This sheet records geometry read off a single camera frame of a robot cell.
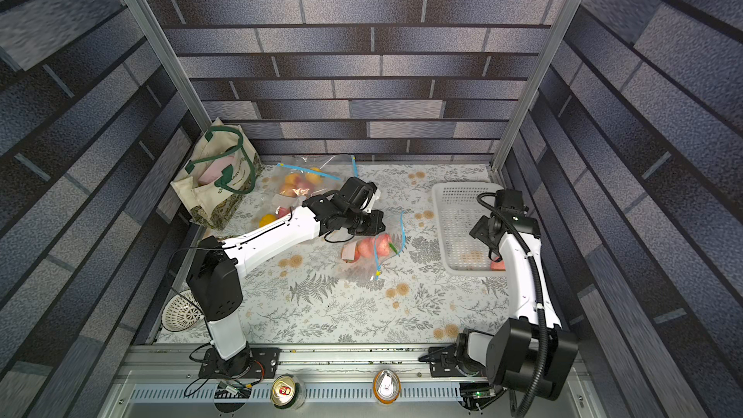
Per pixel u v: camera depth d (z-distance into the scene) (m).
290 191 1.04
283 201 1.00
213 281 0.46
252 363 0.73
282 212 0.99
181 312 0.81
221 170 0.97
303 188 1.05
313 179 1.09
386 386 0.61
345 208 0.64
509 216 0.55
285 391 0.61
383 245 0.82
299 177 1.10
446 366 0.73
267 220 0.98
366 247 0.87
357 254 0.88
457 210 1.05
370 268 0.92
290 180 1.08
